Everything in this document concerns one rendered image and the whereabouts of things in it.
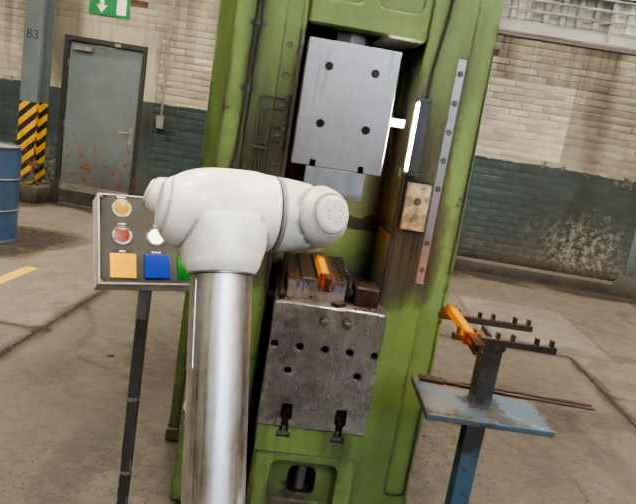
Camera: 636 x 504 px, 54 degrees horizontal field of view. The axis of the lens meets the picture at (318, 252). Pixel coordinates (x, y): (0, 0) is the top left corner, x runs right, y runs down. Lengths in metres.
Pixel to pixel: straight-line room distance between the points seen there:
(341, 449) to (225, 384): 1.34
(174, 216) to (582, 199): 7.74
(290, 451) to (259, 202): 1.41
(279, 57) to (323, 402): 1.18
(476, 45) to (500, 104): 5.90
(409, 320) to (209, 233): 1.47
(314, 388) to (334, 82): 1.02
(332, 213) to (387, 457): 1.66
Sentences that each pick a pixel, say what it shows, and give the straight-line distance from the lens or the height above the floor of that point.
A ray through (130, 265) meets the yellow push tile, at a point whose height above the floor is 1.01.
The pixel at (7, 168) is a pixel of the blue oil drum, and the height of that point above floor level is 0.70.
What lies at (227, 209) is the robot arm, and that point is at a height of 1.34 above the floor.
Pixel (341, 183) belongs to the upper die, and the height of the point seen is 1.32.
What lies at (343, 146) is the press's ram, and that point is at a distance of 2.06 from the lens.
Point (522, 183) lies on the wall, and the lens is 8.29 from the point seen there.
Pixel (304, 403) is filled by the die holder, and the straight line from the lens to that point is 2.21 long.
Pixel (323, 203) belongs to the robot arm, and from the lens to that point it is 1.02.
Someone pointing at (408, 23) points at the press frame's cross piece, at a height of 1.88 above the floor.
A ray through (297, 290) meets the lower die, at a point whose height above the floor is 0.94.
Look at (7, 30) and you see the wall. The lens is 9.24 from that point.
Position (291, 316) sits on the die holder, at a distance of 2.09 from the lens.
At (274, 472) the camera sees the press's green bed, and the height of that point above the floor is 0.26.
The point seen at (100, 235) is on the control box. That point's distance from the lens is 1.93.
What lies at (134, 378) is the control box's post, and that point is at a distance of 2.18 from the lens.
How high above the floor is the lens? 1.49
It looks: 11 degrees down
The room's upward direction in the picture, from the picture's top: 9 degrees clockwise
